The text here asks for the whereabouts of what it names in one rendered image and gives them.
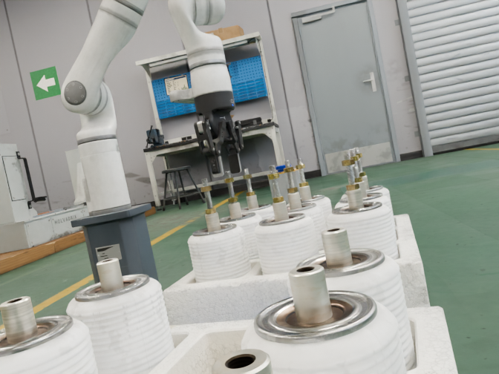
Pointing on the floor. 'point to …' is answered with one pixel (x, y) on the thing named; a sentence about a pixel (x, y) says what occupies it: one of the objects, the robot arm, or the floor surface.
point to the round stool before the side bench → (177, 185)
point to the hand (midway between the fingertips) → (226, 168)
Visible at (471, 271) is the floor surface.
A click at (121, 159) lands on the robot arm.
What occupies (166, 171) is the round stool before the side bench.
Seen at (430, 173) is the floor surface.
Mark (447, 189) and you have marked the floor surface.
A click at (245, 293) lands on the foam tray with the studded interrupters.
